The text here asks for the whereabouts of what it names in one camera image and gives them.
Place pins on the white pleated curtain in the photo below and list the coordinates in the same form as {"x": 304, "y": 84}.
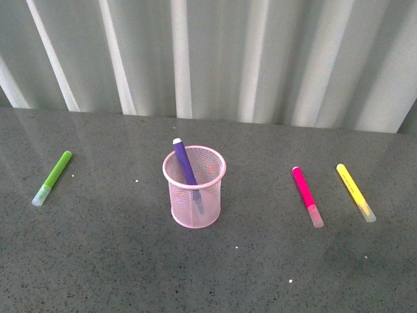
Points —
{"x": 324, "y": 64}

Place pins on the pink mesh pen cup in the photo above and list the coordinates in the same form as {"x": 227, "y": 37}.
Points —
{"x": 195, "y": 206}

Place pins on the purple marker pen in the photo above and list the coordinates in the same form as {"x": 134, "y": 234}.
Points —
{"x": 187, "y": 170}

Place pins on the pink marker pen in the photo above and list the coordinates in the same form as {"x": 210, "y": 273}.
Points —
{"x": 307, "y": 197}

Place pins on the yellow marker pen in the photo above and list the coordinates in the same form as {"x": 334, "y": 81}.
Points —
{"x": 356, "y": 194}

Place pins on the green marker pen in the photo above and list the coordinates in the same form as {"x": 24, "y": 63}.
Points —
{"x": 51, "y": 180}

